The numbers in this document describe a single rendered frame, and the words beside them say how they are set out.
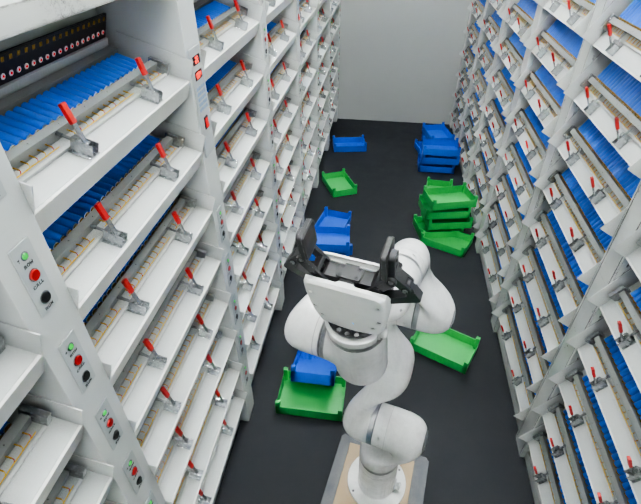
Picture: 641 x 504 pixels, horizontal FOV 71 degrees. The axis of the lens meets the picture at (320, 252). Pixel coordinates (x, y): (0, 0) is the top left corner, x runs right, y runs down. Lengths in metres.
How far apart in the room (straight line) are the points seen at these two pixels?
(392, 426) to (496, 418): 1.07
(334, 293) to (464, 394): 1.86
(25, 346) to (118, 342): 0.27
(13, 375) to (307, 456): 1.48
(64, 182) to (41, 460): 0.45
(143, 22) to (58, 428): 0.88
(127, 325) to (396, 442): 0.74
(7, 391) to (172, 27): 0.83
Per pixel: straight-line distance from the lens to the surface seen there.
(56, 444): 0.94
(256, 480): 2.06
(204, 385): 1.63
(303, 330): 0.67
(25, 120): 0.94
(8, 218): 0.72
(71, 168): 0.85
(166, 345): 1.26
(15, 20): 0.76
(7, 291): 0.74
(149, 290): 1.13
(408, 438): 1.30
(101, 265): 0.93
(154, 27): 1.23
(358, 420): 1.30
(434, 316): 1.05
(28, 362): 0.81
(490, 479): 2.16
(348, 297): 0.51
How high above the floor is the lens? 1.84
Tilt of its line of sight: 38 degrees down
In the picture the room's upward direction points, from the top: straight up
